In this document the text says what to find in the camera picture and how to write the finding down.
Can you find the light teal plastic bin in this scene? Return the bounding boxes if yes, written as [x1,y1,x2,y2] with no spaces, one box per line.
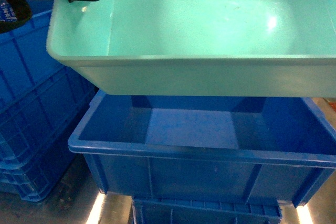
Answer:
[47,0,335,97]

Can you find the blue crate stack left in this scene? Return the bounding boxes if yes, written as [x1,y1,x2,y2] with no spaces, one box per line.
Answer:
[1,0,96,202]

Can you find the large blue plastic bin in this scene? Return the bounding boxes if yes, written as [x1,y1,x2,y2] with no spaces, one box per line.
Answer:
[68,91,335,207]

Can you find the lower blue crate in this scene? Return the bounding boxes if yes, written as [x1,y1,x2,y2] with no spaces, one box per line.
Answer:
[132,197,282,223]

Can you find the black strap cable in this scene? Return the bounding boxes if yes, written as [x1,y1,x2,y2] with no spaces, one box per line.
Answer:
[0,0,33,35]

